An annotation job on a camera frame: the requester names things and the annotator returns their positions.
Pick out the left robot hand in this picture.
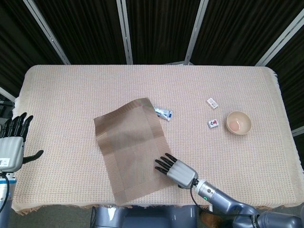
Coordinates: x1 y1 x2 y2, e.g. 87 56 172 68
0 112 45 173

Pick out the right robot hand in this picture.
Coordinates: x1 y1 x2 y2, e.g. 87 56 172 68
154 153 199 190

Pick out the brown woven placemat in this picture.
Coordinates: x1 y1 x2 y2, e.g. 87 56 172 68
93 96 172 205

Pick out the pink bowl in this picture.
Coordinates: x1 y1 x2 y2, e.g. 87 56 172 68
226 111 252 135

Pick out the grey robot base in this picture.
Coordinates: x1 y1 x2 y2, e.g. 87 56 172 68
91 205 198 228

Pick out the black equipment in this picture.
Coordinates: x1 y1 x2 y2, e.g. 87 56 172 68
0 94 15 119

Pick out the brown shoe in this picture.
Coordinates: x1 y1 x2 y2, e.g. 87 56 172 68
199 210 224 228

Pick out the blue white toothpaste tube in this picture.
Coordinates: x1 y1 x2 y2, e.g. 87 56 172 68
153 106 173 122

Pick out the pink woven tablecloth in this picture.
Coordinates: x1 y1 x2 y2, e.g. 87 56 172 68
0 64 304 216

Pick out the dark pleated partition panel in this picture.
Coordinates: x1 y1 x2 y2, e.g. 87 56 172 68
124 0 202 65
0 0 65 95
33 0 126 65
190 0 304 66
268 30 304 130

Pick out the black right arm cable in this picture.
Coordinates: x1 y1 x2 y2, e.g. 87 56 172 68
190 180 252 218

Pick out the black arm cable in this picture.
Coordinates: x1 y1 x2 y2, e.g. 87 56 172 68
190 180 252 218
0 174 10 214

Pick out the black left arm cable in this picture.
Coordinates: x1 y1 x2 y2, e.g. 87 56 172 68
0 174 10 214

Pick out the white partition frame post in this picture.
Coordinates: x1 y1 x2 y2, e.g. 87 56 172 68
255 18 304 67
116 0 133 65
184 0 209 65
0 86 17 102
291 126 304 137
23 0 71 65

